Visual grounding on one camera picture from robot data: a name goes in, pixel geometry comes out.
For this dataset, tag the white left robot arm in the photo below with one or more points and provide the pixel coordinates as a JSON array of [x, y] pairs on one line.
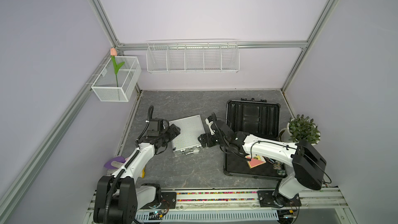
[[117, 197]]

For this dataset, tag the aluminium frame corner post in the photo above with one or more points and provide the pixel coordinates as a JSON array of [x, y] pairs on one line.
[[105, 23], [319, 25]]

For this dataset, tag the aluminium frame corner post right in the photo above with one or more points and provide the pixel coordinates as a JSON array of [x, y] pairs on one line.
[[319, 25]]

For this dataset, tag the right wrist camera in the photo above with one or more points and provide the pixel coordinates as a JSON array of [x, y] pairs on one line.
[[211, 122]]

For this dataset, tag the aluminium frame corner post left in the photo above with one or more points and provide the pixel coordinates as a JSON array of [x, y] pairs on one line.
[[105, 23]]

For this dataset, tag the pink artificial tulip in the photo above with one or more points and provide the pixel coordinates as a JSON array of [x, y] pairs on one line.
[[117, 66]]

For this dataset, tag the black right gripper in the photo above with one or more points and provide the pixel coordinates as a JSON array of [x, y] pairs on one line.
[[207, 143]]

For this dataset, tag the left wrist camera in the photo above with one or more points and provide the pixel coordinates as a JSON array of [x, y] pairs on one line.
[[155, 127]]

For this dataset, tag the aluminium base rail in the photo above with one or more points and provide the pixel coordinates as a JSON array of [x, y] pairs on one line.
[[238, 206]]

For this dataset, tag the white mesh wall basket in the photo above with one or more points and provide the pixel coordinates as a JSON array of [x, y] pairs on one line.
[[105, 87]]

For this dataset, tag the white plant pot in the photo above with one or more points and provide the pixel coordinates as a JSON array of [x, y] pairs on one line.
[[284, 135]]

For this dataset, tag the pink purple toy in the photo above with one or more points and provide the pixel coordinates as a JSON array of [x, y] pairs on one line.
[[115, 163]]

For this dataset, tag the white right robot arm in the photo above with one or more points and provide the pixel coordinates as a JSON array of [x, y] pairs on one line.
[[304, 164]]

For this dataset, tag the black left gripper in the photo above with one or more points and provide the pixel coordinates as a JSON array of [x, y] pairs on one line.
[[173, 132]]

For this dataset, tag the pink card box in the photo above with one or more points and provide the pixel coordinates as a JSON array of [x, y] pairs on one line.
[[256, 161]]

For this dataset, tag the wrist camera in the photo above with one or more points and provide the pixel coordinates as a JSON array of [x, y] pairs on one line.
[[155, 127], [211, 122]]

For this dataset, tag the green potted plant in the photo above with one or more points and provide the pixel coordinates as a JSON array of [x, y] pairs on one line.
[[303, 128]]

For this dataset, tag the silver aluminium poker case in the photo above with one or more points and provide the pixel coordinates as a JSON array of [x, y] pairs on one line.
[[187, 142]]

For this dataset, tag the white wire wall shelf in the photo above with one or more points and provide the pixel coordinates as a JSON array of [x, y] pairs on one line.
[[193, 60]]

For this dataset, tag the aluminium horizontal frame bar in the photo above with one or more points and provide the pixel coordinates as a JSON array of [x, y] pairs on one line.
[[211, 43]]

